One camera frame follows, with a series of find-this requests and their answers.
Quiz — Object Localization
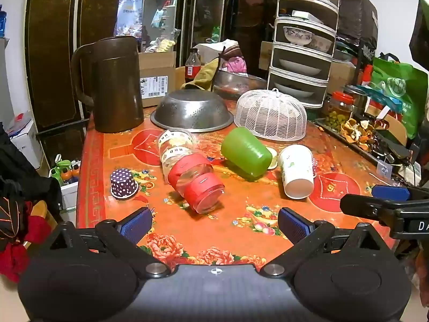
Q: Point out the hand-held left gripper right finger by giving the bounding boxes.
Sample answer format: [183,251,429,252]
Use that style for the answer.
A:
[260,207,383,278]

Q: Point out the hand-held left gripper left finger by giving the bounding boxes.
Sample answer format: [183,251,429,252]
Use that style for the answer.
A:
[49,207,172,279]

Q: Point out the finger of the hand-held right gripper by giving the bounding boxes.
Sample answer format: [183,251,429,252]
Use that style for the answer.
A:
[340,194,398,222]
[371,185,429,202]

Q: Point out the white paper cup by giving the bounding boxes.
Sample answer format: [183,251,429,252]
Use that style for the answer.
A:
[278,144,315,199]

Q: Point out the purple polka-dot cup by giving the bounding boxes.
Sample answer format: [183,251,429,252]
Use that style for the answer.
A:
[110,168,139,199]

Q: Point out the green plastic cup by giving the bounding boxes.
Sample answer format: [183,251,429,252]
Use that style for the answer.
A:
[220,127,273,179]

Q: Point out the dried orange peels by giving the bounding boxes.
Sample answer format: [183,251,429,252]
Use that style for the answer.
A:
[340,119,373,151]

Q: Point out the glass jar with red sleeve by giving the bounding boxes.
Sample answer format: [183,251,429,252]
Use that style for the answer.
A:
[157,128,226,214]

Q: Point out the dark tray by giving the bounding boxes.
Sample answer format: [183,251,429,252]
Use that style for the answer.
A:
[315,117,386,166]

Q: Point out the green toy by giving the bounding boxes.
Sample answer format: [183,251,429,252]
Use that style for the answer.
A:
[50,154,81,186]

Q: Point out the glass jar with red lid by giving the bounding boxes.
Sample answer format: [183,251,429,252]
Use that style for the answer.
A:
[327,91,355,122]

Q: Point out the green shopping bag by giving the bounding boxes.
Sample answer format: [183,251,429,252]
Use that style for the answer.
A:
[367,54,429,140]

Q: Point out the white plastic food cover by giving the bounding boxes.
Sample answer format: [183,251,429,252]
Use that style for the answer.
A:
[234,88,308,141]

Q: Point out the red cloth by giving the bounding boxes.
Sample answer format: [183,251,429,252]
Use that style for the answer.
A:
[0,204,51,283]

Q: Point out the black jacket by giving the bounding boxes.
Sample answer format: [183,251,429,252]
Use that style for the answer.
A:
[0,124,63,215]

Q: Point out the steel colander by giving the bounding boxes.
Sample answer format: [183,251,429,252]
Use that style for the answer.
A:
[150,90,234,133]

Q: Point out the white plate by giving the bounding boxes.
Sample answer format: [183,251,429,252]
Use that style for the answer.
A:
[278,58,323,76]
[276,82,324,98]

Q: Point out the brown plastic pitcher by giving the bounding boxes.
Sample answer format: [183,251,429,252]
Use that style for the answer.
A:
[70,36,145,134]

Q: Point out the white storage box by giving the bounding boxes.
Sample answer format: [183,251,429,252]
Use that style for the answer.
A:
[8,111,44,170]

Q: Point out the cardboard box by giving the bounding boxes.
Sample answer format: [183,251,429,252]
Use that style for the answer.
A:
[138,51,177,108]

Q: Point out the steel basin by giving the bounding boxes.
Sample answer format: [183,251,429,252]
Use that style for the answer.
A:
[212,70,268,100]

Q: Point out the olive green cloth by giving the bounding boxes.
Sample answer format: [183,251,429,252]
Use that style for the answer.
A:
[181,60,222,91]

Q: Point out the cola bottle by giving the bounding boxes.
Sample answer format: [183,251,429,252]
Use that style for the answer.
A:
[184,48,202,83]

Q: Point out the pink cloth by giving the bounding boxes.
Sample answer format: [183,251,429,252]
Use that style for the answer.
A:
[225,55,248,74]

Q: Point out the black bag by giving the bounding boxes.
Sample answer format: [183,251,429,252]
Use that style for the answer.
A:
[337,0,379,61]

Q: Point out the tiered mesh food rack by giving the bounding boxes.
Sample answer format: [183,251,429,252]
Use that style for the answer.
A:
[267,0,340,109]

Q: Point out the blue patterned bowl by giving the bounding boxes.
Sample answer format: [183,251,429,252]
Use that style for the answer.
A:
[283,26,315,47]

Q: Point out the dark wooden cabinet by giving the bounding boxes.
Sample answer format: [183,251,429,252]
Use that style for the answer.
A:
[25,0,279,131]

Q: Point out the blue snack bag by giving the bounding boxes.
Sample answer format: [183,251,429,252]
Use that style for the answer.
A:
[114,0,146,38]

